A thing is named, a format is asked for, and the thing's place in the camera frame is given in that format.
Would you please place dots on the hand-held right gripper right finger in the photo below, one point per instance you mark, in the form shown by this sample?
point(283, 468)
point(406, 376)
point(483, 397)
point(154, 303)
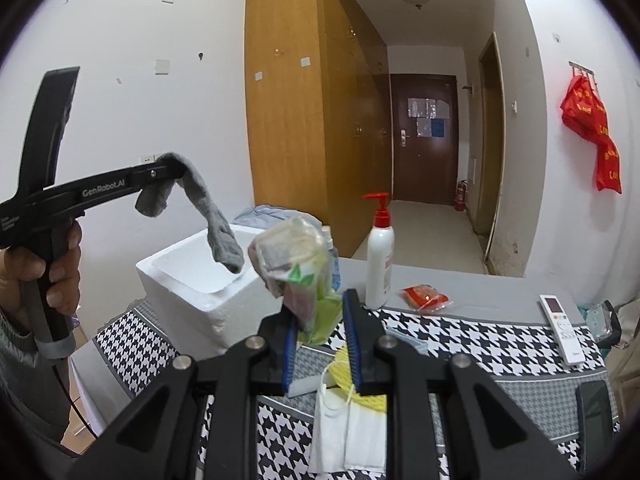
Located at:
point(353, 350)

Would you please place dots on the white remote control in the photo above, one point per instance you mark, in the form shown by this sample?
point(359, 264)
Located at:
point(562, 331)

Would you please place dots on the pale blue cloth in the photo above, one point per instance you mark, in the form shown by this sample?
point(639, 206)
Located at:
point(260, 215)

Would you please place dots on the yellow foam net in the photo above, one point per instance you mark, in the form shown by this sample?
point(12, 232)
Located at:
point(373, 403)

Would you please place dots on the grey sock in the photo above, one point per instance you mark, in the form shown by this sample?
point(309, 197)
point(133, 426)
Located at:
point(216, 220)

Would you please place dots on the wooden wardrobe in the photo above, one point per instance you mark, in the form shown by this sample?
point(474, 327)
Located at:
point(300, 110)

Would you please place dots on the white pump bottle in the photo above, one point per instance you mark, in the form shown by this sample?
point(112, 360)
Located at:
point(380, 265)

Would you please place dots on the houndstooth tablecloth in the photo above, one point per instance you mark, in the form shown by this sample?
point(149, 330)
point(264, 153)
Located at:
point(475, 341)

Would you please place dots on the light wooden door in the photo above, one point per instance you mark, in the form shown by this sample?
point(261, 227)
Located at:
point(491, 135)

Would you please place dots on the clear plastic bag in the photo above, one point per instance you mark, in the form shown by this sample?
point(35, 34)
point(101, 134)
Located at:
point(295, 260)

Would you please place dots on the dark brown door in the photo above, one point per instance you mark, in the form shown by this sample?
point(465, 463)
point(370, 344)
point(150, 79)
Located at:
point(425, 172)

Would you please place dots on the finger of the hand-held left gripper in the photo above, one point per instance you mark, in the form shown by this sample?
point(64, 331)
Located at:
point(155, 174)

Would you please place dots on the white wall switch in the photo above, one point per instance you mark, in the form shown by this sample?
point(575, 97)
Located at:
point(162, 66)

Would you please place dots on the red hanging bag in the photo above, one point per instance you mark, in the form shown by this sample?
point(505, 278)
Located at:
point(592, 120)

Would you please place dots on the person's left forearm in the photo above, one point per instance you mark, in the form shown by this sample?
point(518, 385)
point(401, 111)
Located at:
point(25, 390)

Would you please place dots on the red snack packet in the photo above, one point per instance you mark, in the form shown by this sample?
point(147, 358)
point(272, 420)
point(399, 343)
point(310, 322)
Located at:
point(425, 296)

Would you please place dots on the blue paper notice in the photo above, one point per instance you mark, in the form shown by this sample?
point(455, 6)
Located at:
point(431, 127)

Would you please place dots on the white paper notice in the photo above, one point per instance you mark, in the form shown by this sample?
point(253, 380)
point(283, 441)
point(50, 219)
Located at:
point(427, 107)

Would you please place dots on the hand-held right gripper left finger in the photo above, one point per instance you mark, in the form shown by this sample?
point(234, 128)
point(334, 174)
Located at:
point(291, 360)

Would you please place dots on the person's left hand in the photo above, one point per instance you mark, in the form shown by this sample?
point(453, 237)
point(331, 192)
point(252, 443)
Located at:
point(67, 280)

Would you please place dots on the white face mask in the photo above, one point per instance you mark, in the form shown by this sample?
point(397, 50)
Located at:
point(367, 440)
point(327, 435)

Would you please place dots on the wall hook rack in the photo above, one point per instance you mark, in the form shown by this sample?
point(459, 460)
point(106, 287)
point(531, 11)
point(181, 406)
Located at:
point(581, 67)

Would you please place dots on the black phone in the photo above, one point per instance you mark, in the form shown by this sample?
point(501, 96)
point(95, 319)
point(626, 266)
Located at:
point(595, 411)

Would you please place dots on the red fire extinguisher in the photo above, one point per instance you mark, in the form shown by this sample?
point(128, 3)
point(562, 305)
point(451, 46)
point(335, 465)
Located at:
point(460, 197)

